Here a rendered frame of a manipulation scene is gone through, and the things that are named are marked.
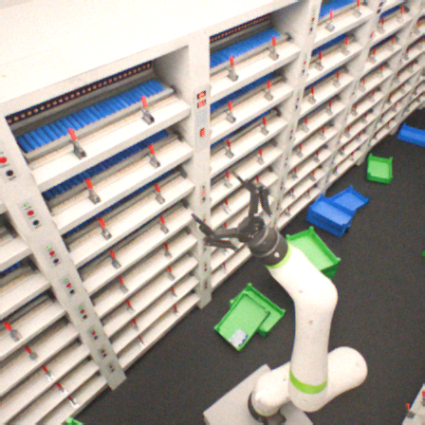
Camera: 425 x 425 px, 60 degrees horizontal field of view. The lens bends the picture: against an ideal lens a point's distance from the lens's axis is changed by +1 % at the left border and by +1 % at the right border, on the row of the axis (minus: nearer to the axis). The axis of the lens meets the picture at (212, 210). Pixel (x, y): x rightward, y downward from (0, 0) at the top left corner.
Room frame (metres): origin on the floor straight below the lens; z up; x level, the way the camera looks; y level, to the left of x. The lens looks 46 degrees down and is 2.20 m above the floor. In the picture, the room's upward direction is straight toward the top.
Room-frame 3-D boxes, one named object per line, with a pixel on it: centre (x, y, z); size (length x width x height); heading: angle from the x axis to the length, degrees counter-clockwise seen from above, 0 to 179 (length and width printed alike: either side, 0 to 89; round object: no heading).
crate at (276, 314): (1.19, -0.29, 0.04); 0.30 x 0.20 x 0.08; 46
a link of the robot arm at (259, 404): (0.52, -0.25, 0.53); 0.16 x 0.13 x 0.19; 117
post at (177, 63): (1.31, 0.12, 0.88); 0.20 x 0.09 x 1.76; 46
